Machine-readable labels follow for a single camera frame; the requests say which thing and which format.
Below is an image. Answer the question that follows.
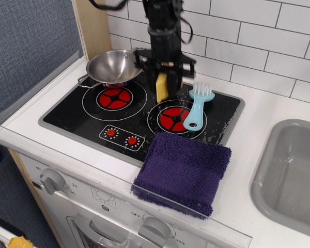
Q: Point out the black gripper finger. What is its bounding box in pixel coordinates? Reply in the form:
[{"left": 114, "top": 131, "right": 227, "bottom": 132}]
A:
[
  {"left": 166, "top": 69, "right": 182, "bottom": 99},
  {"left": 143, "top": 63, "right": 161, "bottom": 94}
]

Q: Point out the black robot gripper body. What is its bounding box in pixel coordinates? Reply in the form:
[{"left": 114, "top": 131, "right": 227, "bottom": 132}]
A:
[{"left": 133, "top": 30, "right": 196, "bottom": 78}]

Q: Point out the yellow toy cheese wedge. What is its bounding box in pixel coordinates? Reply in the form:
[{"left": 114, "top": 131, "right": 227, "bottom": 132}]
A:
[{"left": 156, "top": 62, "right": 183, "bottom": 103}]

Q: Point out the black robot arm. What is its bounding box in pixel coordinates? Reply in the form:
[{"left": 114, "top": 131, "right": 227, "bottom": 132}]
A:
[{"left": 133, "top": 1, "right": 196, "bottom": 103}]

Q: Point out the light blue dish brush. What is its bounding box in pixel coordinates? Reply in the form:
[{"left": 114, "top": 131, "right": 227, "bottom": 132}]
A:
[{"left": 183, "top": 82, "right": 215, "bottom": 131}]

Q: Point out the stainless steel pot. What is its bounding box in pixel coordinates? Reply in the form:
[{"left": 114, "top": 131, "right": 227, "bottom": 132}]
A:
[{"left": 78, "top": 48, "right": 142, "bottom": 89}]

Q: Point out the black toy stovetop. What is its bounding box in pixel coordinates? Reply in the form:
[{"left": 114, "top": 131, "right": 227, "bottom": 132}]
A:
[{"left": 39, "top": 74, "right": 245, "bottom": 166}]

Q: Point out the purple folded towel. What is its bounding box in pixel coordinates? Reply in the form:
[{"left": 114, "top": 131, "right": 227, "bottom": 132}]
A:
[{"left": 131, "top": 132, "right": 231, "bottom": 219}]

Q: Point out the grey left oven knob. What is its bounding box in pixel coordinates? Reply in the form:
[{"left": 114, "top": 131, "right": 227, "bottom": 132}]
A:
[{"left": 40, "top": 168, "right": 66, "bottom": 195}]

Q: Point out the grey oven knob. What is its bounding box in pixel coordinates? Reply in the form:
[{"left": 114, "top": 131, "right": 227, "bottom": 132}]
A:
[
  {"left": 40, "top": 168, "right": 66, "bottom": 195},
  {"left": 138, "top": 217, "right": 172, "bottom": 247}
]

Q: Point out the grey right oven knob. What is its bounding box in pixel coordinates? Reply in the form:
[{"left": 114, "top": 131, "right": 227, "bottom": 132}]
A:
[{"left": 138, "top": 217, "right": 172, "bottom": 247}]

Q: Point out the grey toy sink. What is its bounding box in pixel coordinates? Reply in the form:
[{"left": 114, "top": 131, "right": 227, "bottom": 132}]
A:
[{"left": 251, "top": 119, "right": 310, "bottom": 236}]

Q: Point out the white toy oven front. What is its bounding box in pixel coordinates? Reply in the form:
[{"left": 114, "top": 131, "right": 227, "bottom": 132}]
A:
[{"left": 21, "top": 156, "right": 252, "bottom": 247}]

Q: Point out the yellow black object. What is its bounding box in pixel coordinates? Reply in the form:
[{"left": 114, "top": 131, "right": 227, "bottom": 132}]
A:
[{"left": 0, "top": 237, "right": 34, "bottom": 248}]

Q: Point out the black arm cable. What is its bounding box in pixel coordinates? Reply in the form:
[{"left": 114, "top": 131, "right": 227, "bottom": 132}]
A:
[{"left": 89, "top": 0, "right": 194, "bottom": 45}]

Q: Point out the wooden side post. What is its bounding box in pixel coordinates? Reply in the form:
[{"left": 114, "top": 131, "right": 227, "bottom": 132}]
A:
[{"left": 71, "top": 0, "right": 112, "bottom": 61}]

